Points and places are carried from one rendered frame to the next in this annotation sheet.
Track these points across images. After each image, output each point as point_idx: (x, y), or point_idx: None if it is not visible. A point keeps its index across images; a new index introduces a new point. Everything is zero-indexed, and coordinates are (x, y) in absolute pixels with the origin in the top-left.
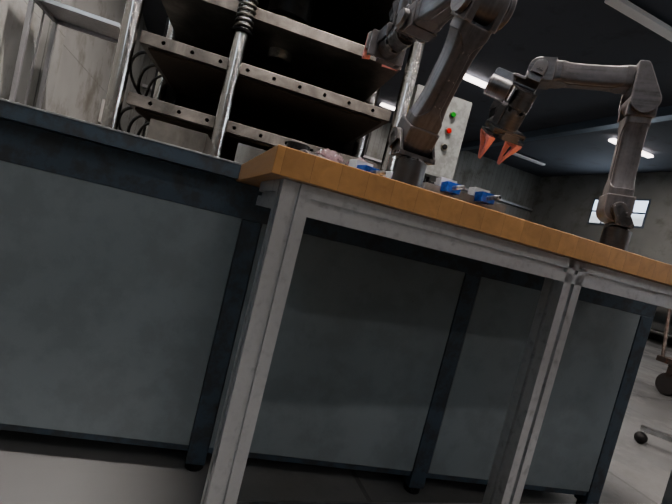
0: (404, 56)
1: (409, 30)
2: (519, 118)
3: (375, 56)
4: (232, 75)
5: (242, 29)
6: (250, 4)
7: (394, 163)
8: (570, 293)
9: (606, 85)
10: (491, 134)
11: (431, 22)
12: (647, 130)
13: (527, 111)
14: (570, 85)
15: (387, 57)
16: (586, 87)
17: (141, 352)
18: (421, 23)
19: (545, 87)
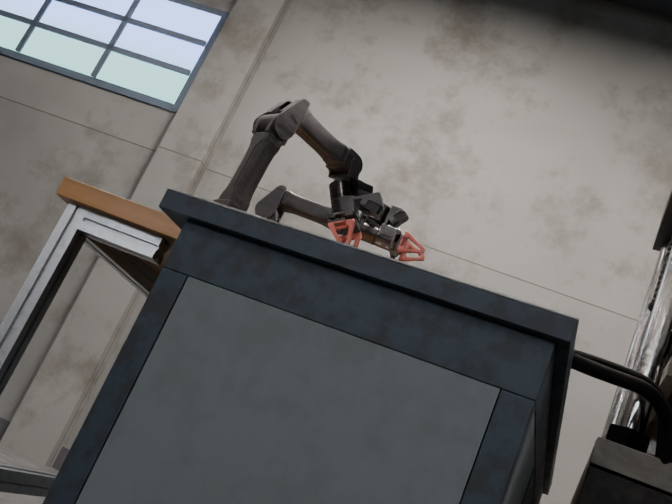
0: (392, 238)
1: (341, 234)
2: (331, 208)
3: (390, 255)
4: (636, 359)
5: (648, 306)
6: (659, 277)
7: (652, 334)
8: None
9: (298, 135)
10: (343, 235)
11: (323, 224)
12: (250, 143)
13: (331, 198)
14: (321, 154)
15: (387, 249)
16: (312, 145)
17: None
18: (329, 228)
19: (339, 167)
